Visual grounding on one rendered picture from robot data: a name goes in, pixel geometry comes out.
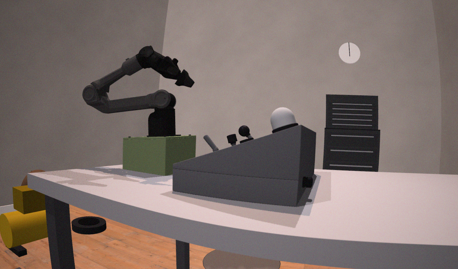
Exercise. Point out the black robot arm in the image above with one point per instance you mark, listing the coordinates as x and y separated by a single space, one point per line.
161 122

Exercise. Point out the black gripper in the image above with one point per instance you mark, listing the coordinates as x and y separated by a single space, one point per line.
168 68

